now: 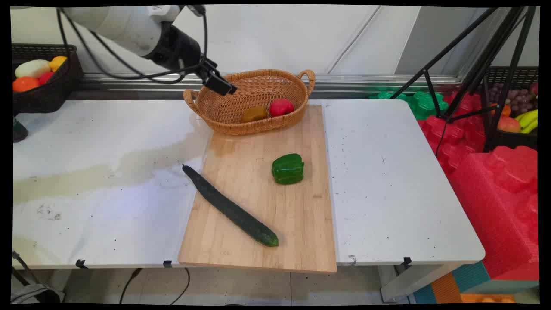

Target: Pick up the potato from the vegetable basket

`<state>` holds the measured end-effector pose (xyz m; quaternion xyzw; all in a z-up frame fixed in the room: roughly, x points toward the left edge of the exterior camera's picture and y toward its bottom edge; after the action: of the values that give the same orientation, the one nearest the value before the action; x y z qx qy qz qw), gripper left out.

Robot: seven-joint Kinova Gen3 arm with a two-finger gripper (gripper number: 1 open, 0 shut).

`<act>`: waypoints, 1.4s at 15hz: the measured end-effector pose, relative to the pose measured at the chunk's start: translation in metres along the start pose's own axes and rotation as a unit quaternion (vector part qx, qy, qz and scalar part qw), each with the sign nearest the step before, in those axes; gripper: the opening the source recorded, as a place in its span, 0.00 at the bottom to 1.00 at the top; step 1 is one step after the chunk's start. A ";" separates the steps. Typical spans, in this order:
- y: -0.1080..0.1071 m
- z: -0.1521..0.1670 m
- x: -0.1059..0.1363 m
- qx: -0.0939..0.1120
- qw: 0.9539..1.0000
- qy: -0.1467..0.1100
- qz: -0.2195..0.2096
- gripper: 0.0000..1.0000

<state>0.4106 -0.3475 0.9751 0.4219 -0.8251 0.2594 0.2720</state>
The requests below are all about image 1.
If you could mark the metal wall rail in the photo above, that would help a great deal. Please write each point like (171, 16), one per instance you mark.
(366, 82)

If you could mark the pale yellow toy melon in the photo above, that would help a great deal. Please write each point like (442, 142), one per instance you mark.
(32, 69)

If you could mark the purple toy grapes bunch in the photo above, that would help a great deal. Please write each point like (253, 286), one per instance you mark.
(518, 99)

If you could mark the black woven fruit basket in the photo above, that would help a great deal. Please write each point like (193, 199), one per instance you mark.
(51, 94)

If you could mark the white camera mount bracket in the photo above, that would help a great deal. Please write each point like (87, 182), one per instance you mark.
(165, 12)

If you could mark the red foam mat pile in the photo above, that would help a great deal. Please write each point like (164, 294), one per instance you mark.
(456, 133)

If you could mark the small red toy fruit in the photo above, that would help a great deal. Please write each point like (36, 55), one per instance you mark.
(45, 78)

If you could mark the green toy bell pepper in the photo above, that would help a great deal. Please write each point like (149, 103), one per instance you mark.
(287, 168)

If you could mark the long dark green cucumber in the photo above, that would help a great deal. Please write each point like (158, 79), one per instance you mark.
(228, 207)

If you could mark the large red foam mat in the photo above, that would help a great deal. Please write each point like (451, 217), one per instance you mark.
(495, 206)

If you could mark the black plastic crate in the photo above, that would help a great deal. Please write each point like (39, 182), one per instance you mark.
(512, 140)

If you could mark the yellow toy lemon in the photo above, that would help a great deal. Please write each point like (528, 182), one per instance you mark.
(58, 63)

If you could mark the yellow-brown toy fruit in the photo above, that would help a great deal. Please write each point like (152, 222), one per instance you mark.
(254, 114)

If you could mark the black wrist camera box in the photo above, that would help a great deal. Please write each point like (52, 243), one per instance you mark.
(196, 9)

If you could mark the black camera tripod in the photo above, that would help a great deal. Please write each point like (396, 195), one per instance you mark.
(486, 64)

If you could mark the peach coloured toy fruit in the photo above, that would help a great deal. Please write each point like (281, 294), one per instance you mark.
(509, 125)

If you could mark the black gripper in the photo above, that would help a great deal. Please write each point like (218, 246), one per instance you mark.
(174, 47)

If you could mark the white table leg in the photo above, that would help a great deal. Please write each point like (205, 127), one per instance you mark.
(409, 284)

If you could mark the green foam mat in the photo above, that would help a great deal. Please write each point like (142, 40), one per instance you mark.
(422, 105)

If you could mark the wooden cutting board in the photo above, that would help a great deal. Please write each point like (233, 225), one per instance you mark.
(267, 224)

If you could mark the grey bag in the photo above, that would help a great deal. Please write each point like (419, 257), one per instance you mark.
(38, 296)

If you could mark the small orange toy fruit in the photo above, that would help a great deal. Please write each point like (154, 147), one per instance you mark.
(504, 110)

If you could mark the red toy bell pepper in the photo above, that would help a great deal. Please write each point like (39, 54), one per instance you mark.
(281, 107)

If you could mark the dark round object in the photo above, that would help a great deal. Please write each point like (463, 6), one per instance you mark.
(19, 131)

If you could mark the yellow toy banana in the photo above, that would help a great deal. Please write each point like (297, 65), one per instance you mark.
(528, 117)
(531, 126)

